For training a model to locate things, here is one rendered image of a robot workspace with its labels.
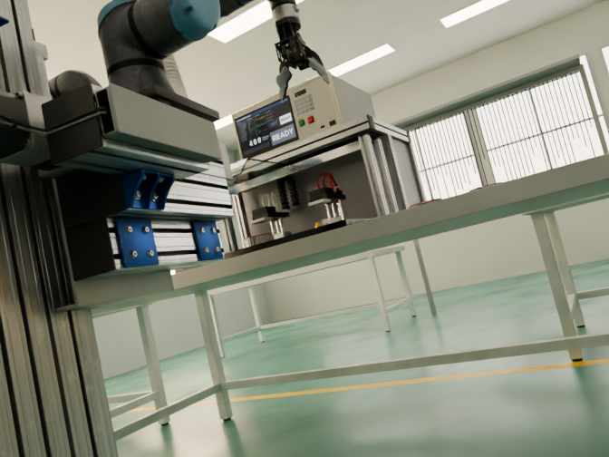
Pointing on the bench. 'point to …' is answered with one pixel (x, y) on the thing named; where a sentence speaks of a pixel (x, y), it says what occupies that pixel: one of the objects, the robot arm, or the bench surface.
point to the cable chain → (289, 191)
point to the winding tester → (315, 108)
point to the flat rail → (295, 168)
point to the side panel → (406, 172)
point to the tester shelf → (330, 140)
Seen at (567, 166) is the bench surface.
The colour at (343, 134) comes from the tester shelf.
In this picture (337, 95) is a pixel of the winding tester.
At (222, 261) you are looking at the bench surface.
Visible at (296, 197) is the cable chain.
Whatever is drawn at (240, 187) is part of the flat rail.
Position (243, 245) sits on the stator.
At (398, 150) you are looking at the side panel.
